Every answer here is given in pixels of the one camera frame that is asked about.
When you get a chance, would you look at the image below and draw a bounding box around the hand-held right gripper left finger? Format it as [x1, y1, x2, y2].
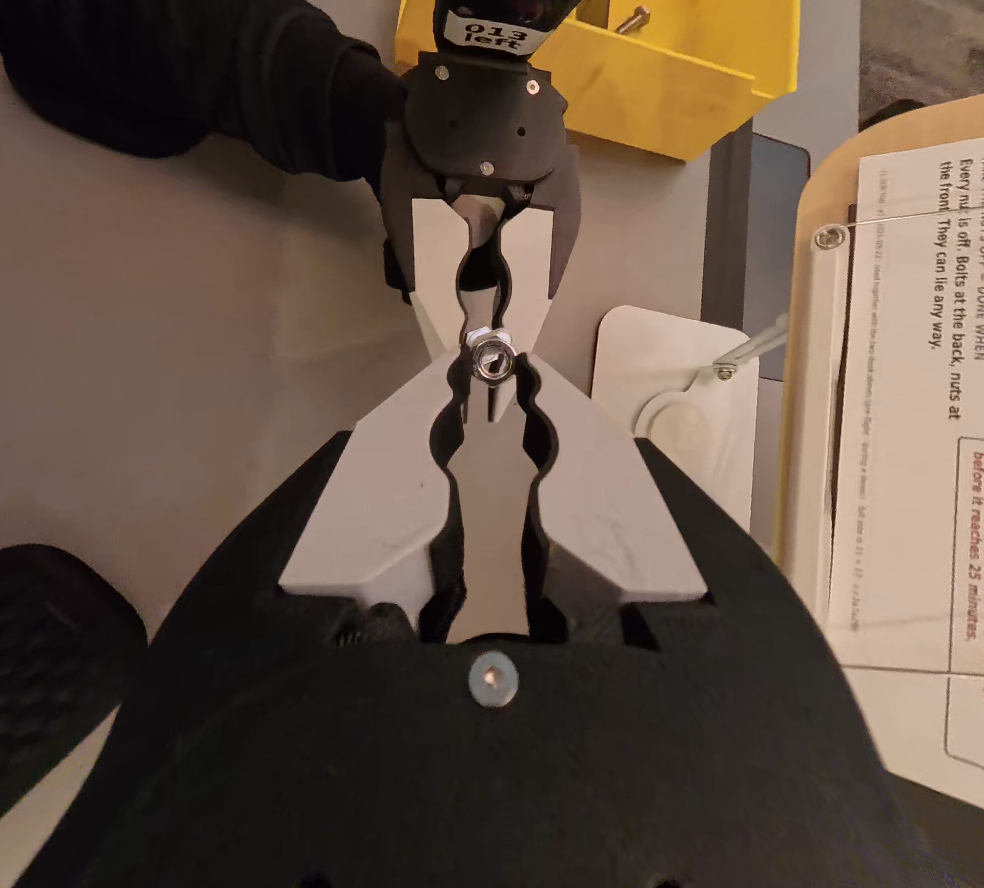
[278, 365, 472, 643]

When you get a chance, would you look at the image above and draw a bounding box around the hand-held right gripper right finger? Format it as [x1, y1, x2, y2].
[517, 373, 708, 643]

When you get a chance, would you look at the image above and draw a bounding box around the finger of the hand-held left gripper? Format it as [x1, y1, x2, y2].
[490, 206, 558, 376]
[411, 198, 481, 376]

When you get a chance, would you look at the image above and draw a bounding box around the yellow plastic bin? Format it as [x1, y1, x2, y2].
[396, 0, 804, 160]

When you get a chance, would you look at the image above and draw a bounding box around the person's left forearm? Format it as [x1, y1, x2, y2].
[0, 0, 339, 162]

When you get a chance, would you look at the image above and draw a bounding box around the person's left hand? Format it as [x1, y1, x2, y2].
[307, 35, 412, 201]

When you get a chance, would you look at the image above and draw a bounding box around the white stand with wooden board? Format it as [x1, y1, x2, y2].
[590, 95, 984, 812]

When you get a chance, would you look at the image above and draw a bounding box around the printed instruction sheet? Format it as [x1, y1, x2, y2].
[830, 142, 984, 789]

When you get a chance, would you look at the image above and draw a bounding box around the black dimpled wrist rest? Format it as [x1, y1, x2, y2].
[0, 542, 149, 820]

